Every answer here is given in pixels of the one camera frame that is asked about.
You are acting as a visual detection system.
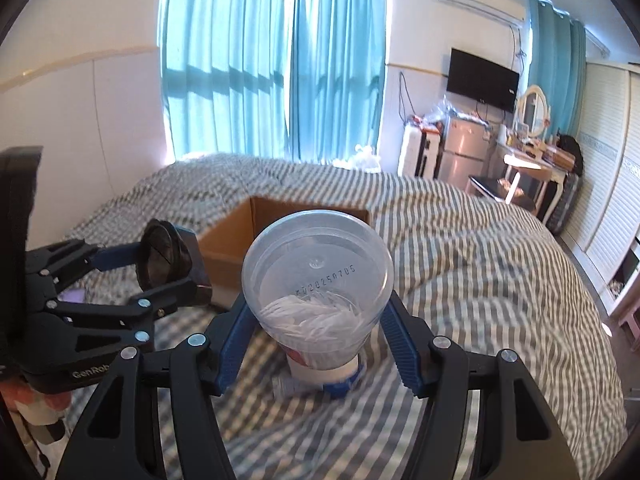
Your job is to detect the turquoise corner curtain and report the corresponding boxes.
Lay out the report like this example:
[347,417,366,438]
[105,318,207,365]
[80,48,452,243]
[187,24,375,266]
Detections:
[527,0,589,137]

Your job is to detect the narrow turquoise window curtain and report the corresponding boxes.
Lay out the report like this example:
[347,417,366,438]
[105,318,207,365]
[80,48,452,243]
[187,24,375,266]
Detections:
[290,0,389,162]

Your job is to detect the clear crumpled plastic bag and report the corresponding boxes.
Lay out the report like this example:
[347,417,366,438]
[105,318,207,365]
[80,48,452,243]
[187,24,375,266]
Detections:
[332,144,384,172]

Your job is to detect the black wall television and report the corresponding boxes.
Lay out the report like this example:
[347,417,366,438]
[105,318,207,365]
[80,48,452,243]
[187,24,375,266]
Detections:
[446,48,521,114]

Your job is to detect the black orange suitcase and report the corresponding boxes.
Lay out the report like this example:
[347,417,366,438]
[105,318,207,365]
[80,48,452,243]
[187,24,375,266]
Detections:
[419,127,444,179]

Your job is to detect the white dressing table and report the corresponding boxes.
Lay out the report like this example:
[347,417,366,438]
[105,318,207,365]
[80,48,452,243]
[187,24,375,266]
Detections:
[502,139,572,217]

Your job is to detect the white oval vanity mirror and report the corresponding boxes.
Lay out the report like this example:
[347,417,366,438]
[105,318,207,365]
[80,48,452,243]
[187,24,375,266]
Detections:
[515,85,551,138]

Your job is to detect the clear plastic jar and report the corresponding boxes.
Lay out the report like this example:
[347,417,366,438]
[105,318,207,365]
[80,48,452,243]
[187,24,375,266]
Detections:
[241,211,395,387]

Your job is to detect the black chair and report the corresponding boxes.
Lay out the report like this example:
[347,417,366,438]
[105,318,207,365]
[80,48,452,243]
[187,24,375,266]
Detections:
[467,175,539,212]

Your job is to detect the wide turquoise window curtain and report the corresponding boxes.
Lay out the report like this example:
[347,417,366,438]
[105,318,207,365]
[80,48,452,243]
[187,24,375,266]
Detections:
[159,0,297,162]

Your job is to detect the plastic bags on fridge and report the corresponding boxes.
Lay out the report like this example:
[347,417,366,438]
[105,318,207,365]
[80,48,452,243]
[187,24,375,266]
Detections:
[432,95,482,127]

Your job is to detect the blue white small bottle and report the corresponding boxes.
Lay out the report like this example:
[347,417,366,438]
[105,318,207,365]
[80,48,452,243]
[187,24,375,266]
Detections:
[272,360,367,402]

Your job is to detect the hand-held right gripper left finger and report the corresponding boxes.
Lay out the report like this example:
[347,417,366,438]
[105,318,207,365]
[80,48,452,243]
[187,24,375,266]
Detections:
[54,296,262,480]

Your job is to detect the brown cardboard box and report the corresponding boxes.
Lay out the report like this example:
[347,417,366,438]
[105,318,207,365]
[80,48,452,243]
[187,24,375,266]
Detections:
[197,196,371,307]

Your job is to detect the grey white striped duvet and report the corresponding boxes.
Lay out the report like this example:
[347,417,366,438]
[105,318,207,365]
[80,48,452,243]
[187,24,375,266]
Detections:
[59,152,629,480]

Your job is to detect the black bag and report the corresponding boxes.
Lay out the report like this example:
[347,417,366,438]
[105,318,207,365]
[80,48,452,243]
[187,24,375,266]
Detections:
[555,134,584,177]

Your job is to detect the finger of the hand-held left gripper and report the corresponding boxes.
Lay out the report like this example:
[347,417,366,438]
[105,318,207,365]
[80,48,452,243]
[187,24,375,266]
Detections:
[39,276,213,362]
[25,239,151,286]

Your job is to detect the pink stool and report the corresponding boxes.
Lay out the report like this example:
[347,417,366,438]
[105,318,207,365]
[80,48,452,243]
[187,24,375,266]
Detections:
[617,305,640,352]

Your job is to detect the silver small fridge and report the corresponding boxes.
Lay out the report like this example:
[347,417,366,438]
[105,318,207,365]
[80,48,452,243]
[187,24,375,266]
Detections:
[440,112,494,189]

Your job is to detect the dark round lid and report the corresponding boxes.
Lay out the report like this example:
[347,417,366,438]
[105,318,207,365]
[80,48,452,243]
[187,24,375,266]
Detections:
[136,220,214,306]

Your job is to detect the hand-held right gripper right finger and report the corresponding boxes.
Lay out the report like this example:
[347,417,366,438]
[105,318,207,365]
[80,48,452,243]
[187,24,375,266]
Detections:
[382,290,581,480]

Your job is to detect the person's left hand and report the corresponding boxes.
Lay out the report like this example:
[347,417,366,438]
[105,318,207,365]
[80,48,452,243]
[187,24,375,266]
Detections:
[9,376,72,428]

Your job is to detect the white louvred wardrobe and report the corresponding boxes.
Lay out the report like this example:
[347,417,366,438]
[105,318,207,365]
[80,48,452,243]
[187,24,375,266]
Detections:
[559,60,640,313]

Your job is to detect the white suitcase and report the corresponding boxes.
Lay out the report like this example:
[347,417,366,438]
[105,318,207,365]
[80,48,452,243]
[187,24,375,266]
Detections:
[398,125,426,178]

